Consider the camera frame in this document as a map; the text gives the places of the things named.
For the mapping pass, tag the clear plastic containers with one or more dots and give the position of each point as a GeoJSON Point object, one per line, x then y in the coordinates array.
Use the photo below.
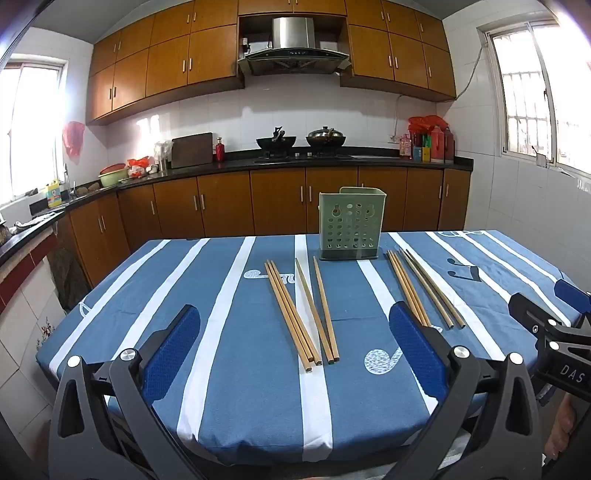
{"type": "Point", "coordinates": [162, 154]}

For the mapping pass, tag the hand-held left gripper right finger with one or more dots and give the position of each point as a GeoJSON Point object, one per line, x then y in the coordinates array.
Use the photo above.
{"type": "Point", "coordinates": [415, 350]}

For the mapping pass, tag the black wok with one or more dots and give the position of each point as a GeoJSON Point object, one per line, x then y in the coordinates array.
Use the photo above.
{"type": "Point", "coordinates": [277, 141]}

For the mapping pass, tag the person's right hand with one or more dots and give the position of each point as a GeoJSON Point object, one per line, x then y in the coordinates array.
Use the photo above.
{"type": "Point", "coordinates": [559, 429]}

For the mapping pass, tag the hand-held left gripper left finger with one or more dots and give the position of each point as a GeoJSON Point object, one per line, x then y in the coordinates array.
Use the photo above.
{"type": "Point", "coordinates": [171, 346]}

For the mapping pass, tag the black kitchen countertop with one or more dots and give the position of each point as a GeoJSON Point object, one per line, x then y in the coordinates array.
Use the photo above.
{"type": "Point", "coordinates": [231, 164]}

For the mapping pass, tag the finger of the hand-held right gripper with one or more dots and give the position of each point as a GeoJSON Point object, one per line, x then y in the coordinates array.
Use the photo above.
{"type": "Point", "coordinates": [575, 297]}
{"type": "Point", "coordinates": [535, 318]}

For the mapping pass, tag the red bag over bottles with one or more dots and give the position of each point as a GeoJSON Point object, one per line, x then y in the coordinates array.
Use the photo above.
{"type": "Point", "coordinates": [427, 123]}

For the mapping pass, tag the black gas stove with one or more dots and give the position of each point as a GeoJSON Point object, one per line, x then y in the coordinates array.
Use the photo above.
{"type": "Point", "coordinates": [300, 157]}

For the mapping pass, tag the red hanging plastic bag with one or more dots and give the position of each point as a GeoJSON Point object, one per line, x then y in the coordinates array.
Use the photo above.
{"type": "Point", "coordinates": [74, 138]}

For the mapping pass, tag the orange wooden base cabinets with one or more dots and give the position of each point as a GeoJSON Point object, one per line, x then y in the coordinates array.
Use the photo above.
{"type": "Point", "coordinates": [277, 203]}

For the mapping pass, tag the dark wooden cutting board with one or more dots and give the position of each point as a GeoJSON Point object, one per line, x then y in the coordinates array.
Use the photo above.
{"type": "Point", "coordinates": [191, 150]}

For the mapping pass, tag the small red bottle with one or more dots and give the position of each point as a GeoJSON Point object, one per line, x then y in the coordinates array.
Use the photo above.
{"type": "Point", "coordinates": [219, 151]}

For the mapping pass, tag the dark red large bottle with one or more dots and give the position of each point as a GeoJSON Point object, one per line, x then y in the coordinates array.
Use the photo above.
{"type": "Point", "coordinates": [449, 145]}

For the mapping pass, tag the metal sink faucet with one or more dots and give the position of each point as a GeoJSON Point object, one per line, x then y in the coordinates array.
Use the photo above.
{"type": "Point", "coordinates": [67, 182]}

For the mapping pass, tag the red white plastic bag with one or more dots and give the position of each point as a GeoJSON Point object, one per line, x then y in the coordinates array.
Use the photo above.
{"type": "Point", "coordinates": [138, 167]}

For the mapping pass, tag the small kitchen window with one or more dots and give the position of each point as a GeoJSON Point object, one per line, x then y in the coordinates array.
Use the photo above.
{"type": "Point", "coordinates": [32, 129]}

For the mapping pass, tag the large barred window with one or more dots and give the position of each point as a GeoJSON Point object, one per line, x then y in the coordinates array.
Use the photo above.
{"type": "Point", "coordinates": [535, 92]}

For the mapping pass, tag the orange wooden wall cabinets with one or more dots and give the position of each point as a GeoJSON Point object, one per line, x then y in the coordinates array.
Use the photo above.
{"type": "Point", "coordinates": [171, 60]}

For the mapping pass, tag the blue white striped tablecloth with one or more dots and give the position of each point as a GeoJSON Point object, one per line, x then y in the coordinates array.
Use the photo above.
{"type": "Point", "coordinates": [249, 392]}

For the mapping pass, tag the pot with glass lid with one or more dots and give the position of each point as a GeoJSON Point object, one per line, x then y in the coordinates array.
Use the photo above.
{"type": "Point", "coordinates": [325, 137]}

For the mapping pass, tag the pink condiment bottle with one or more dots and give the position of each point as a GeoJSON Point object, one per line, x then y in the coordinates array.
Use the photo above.
{"type": "Point", "coordinates": [405, 146]}

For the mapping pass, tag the dark sack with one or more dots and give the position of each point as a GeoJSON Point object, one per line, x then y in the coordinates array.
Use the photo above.
{"type": "Point", "coordinates": [69, 277]}

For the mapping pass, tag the green perforated utensil holder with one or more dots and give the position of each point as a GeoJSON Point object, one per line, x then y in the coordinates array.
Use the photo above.
{"type": "Point", "coordinates": [351, 226]}

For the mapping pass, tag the steel range hood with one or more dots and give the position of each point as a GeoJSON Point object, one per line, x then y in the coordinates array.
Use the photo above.
{"type": "Point", "coordinates": [291, 32]}

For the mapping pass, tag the yellow detergent bottle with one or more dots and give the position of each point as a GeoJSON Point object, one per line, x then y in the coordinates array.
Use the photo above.
{"type": "Point", "coordinates": [54, 196]}

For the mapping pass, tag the green plastic basin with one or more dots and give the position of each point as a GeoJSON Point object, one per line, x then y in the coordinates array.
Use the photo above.
{"type": "Point", "coordinates": [113, 176]}

